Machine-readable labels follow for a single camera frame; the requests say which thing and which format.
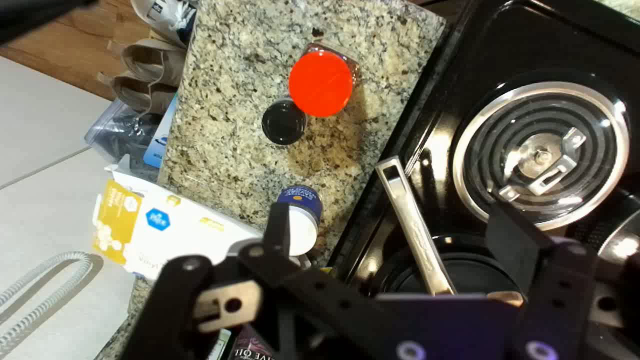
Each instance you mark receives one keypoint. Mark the coil burner with chrome ring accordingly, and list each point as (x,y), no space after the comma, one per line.
(554,150)

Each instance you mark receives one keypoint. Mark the white and yellow box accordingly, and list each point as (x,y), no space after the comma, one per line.
(140,226)

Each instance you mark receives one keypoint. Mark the black round lid bottle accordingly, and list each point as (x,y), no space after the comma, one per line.
(283,123)

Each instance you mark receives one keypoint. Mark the blue plastic package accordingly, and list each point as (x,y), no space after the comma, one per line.
(132,141)

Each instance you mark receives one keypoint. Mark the black frying pan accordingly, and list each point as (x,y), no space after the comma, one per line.
(468,263)

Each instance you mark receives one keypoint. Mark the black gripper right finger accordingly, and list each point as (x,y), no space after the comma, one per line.
(556,278)

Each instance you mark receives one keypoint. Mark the bottle with red lid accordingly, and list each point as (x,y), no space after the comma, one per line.
(320,82)

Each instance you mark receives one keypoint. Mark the black electric stove top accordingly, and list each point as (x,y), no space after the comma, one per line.
(496,47)

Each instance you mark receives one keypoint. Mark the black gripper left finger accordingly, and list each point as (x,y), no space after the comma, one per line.
(293,313)

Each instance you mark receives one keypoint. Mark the blue bottle with white cap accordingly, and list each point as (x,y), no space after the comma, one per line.
(304,212)

